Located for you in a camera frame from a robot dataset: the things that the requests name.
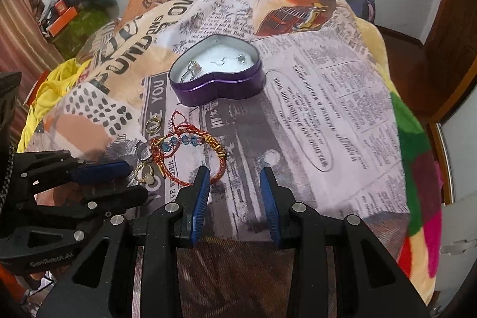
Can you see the white panel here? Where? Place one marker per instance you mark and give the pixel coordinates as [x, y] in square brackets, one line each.
[460, 161]

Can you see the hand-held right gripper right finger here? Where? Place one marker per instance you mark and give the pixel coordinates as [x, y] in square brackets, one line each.
[269, 208]

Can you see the green cloth bundle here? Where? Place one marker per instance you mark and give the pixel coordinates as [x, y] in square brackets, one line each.
[84, 31]

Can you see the dark cap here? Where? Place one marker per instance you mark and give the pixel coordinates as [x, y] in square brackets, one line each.
[361, 7]

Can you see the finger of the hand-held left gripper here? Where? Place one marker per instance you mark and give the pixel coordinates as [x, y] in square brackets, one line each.
[101, 169]
[123, 195]

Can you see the multicoloured fleece blanket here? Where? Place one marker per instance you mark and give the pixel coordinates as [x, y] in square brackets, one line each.
[410, 139]

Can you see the wooden furniture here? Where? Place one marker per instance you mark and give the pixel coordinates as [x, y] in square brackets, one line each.
[447, 42]

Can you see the purple heart-shaped tin box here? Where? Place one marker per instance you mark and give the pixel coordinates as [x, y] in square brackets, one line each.
[218, 91]

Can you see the brown striped curtain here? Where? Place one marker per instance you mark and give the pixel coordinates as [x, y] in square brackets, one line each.
[22, 23]

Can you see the silver hook earring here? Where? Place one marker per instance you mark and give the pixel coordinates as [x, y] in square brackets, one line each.
[216, 61]

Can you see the orange box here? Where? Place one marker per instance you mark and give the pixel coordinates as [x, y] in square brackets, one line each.
[61, 22]

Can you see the yellow cloth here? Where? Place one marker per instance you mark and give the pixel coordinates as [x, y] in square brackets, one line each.
[56, 89]

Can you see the brown striped bedsheet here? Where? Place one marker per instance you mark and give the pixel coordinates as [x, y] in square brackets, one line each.
[231, 277]

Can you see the newspaper printed cloth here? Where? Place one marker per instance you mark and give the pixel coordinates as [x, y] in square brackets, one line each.
[316, 117]

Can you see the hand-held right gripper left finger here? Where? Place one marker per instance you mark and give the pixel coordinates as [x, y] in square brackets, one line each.
[197, 208]

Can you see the silver stud earring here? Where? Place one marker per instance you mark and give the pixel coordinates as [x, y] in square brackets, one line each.
[241, 59]

